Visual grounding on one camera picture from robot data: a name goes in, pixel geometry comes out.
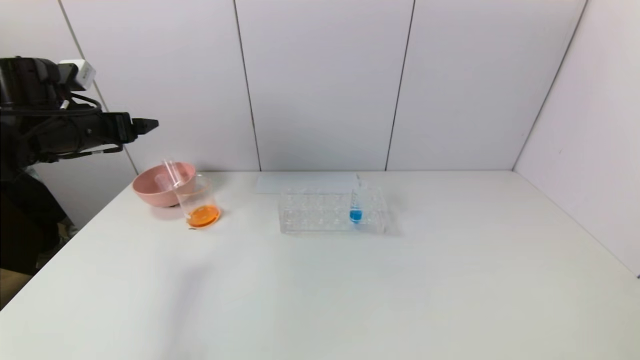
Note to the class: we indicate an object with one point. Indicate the test tube with blue pigment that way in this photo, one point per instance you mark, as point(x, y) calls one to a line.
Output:
point(356, 215)

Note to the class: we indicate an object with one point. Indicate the test tube with red pigment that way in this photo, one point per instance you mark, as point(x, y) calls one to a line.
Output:
point(162, 182)

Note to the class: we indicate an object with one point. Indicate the black and orange left arm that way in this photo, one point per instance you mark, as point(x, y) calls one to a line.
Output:
point(35, 130)

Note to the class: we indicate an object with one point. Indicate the test tube with yellow pigment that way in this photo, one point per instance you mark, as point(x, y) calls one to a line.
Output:
point(174, 174)

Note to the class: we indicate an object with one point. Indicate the dark background furniture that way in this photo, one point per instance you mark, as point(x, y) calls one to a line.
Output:
point(25, 225)

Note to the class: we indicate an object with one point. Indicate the clear acrylic test tube rack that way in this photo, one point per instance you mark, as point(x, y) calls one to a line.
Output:
point(320, 210)

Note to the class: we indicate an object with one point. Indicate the clear glass beaker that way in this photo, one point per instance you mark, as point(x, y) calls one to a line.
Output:
point(202, 216)

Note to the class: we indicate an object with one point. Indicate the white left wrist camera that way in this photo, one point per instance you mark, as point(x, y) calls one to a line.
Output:
point(80, 74)

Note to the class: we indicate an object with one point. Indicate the pink plastic bowl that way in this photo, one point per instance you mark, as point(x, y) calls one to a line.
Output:
point(150, 192)

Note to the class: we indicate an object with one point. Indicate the white paper sheet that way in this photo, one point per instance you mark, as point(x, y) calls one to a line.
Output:
point(272, 184)

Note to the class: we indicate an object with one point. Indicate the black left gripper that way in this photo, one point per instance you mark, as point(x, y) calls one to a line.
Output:
point(123, 128)

